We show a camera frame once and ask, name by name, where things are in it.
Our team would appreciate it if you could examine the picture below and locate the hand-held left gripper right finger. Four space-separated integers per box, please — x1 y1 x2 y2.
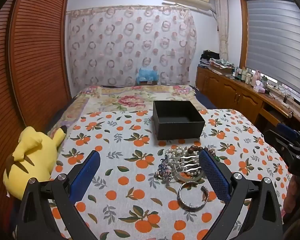
198 149 284 240

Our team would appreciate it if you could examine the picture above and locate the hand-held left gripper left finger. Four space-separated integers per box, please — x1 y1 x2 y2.
16 150 102 240

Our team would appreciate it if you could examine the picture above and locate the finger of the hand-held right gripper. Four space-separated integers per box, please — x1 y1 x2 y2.
264 129 299 167
276 122 300 150

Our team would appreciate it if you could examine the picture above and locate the white pearl necklace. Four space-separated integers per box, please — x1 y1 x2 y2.
164 146 206 178

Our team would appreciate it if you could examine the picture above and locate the blue crystal hair clip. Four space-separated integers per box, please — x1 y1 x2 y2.
154 154 176 181

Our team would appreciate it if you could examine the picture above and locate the black square box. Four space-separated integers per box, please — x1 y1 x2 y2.
152 100 206 141

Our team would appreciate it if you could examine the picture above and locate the person's right hand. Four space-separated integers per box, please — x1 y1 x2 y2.
283 175 300 215

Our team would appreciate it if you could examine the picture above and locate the orange fruit print cloth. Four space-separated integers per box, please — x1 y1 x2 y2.
49 109 294 240

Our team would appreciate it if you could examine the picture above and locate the silver hair comb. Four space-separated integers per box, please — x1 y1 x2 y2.
171 152 203 173

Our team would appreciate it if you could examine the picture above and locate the silver open bangle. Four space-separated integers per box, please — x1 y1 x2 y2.
177 181 209 209

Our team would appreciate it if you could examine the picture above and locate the pink tissue box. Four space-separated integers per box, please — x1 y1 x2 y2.
252 80 267 93

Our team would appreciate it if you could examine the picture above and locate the yellow plush toy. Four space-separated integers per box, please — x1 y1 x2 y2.
3 124 67 201

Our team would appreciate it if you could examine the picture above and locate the wooden sideboard cabinet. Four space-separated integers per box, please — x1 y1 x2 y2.
195 65 300 137

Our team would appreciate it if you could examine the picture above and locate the row of cosmetic bottles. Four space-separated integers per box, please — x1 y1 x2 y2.
231 66 268 87

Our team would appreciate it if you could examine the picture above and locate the dark blue bed sheet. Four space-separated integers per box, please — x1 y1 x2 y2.
193 90 218 111

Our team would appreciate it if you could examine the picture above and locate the floral bed blanket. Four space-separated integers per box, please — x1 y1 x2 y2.
46 85 198 135

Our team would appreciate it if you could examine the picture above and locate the grey striped window blind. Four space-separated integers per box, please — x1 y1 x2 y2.
245 0 300 107

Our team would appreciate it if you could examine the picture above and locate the pile of folded clothes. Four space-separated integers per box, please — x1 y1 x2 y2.
199 50 237 76

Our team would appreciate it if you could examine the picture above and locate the small brown box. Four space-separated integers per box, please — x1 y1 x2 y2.
137 80 158 87

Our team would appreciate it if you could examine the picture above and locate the blue plastic bag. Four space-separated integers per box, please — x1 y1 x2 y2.
136 67 159 82

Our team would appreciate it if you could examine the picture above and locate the wooden louvred wardrobe door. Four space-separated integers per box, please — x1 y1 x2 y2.
0 0 24 230
9 0 72 137

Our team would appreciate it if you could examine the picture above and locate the tied cream curtain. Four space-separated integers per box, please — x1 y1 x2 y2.
213 0 229 61

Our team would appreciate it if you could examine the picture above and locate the green bead bracelet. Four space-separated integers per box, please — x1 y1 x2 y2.
208 147 221 163

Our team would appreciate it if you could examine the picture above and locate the brown bead bracelet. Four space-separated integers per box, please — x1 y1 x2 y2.
186 145 203 155

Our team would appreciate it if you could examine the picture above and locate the tangle of black cables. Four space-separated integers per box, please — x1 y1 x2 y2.
267 84 300 108

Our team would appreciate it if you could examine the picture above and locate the wooden window frame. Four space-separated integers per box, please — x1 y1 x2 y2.
239 0 249 68

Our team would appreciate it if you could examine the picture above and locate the ring pattern lace curtain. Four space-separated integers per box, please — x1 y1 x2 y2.
65 5 198 88

